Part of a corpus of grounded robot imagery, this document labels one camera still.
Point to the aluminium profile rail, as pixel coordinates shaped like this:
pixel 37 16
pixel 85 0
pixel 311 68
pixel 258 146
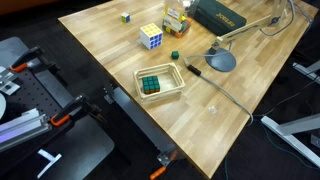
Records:
pixel 20 130

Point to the mini rubik's cube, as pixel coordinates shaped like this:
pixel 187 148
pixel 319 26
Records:
pixel 125 17

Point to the small clear cap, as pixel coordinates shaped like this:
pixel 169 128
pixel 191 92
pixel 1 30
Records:
pixel 212 109

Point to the dark grey floor plate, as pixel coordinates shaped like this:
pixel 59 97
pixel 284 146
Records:
pixel 83 146

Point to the large white rubik's cube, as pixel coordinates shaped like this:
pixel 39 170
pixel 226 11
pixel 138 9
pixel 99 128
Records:
pixel 151 36

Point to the white angled strip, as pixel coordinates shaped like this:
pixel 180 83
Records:
pixel 50 163

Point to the light wooden crate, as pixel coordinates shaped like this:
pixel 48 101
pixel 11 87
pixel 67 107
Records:
pixel 173 80

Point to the wooden desk lamp grey base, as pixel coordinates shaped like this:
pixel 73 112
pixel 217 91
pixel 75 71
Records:
pixel 221 61

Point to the grey metal mounting bar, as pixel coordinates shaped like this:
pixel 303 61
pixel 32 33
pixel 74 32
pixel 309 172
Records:
pixel 140 118

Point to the clear box of colourful cubes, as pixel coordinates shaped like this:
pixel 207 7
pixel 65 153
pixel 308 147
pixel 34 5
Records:
pixel 174 22

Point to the small green cube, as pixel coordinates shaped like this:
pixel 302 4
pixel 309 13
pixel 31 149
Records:
pixel 175 55

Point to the black rubik's cube green face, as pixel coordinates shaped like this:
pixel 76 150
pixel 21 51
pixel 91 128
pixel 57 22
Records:
pixel 150 84

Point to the silver metal bracket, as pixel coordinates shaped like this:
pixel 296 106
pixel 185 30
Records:
pixel 8 87

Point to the white table leg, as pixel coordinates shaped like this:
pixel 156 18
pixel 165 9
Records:
pixel 306 70
pixel 286 133

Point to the black clamp orange grip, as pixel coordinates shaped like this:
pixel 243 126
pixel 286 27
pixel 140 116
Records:
pixel 66 112
pixel 24 60

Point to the black perforated board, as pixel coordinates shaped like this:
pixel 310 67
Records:
pixel 30 93

